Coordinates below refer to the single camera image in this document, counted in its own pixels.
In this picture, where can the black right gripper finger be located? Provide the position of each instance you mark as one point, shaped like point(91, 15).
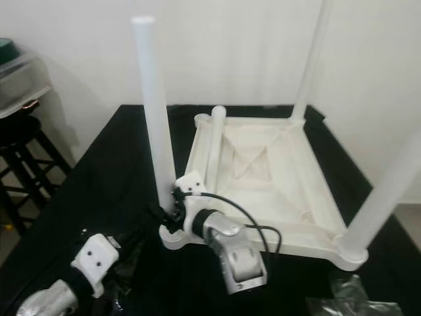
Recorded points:
point(159, 217)

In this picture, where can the white plastic children table top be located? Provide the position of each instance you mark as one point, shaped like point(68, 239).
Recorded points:
point(276, 178)

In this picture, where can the black tablecloth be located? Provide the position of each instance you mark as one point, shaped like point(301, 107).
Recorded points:
point(105, 171)

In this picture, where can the black round stool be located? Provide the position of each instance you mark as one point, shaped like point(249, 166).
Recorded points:
point(23, 135)

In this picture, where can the small clear tape patch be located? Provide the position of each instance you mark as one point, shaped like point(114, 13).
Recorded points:
point(348, 288)

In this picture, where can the clear container with green lid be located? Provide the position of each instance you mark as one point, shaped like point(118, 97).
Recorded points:
point(20, 76)

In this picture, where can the large clear tape patch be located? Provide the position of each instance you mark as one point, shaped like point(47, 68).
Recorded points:
point(355, 309)

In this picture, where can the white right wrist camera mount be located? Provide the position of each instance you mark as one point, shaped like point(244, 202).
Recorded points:
point(191, 184)

